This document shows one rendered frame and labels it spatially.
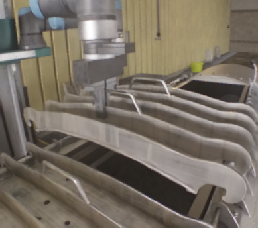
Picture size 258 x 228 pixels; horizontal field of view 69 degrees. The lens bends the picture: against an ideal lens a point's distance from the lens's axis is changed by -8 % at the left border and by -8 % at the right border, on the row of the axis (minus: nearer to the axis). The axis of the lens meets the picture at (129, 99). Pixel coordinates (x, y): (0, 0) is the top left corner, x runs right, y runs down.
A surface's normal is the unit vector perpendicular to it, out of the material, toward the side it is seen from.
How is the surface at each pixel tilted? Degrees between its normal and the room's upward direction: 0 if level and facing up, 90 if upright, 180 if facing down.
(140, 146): 90
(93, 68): 90
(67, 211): 1
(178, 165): 90
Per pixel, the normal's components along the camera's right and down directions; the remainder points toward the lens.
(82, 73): -0.56, 0.26
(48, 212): -0.04, -0.95
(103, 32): 0.46, 0.26
